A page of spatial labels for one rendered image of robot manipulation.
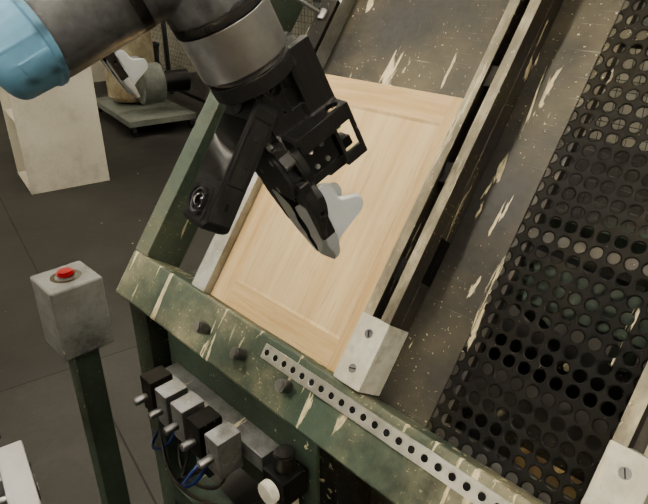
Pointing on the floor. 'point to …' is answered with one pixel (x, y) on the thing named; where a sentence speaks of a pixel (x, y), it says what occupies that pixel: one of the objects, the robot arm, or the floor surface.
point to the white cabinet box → (57, 136)
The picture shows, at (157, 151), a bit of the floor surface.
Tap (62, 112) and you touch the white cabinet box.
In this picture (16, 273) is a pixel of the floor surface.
